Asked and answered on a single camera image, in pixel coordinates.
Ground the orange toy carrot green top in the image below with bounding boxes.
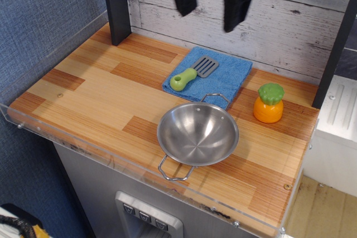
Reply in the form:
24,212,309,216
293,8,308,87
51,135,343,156
253,82,284,123

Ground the blue folded towel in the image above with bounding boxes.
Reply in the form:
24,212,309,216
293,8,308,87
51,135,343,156
162,46,254,110

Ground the white toy appliance top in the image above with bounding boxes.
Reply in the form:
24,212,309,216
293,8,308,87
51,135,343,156
317,75,356,142

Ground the clear acrylic table guard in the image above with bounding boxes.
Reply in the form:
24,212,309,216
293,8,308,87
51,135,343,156
1,4,325,237

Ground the silver toy fridge cabinet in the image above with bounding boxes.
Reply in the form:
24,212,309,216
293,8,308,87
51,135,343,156
52,140,268,238

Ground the silver water dispenser panel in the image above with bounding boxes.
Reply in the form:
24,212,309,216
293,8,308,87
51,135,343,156
115,191,184,237

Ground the yellow object bottom corner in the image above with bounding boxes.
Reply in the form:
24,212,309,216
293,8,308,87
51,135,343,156
32,225,50,238

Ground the grey spatula green handle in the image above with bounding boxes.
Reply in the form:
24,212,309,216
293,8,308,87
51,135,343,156
170,55,219,91

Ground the dark left frame post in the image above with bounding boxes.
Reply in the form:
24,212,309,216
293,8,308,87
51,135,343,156
105,0,132,46

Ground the dark frame post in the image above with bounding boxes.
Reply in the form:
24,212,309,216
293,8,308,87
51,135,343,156
312,0,356,109
105,0,132,46

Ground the steel bowl with wire handles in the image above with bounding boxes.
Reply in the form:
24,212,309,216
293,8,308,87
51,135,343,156
157,93,239,181

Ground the dark right frame post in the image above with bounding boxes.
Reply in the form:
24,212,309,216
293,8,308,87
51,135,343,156
312,0,356,109

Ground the black braided cable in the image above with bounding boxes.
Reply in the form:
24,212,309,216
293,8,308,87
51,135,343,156
0,215,36,238

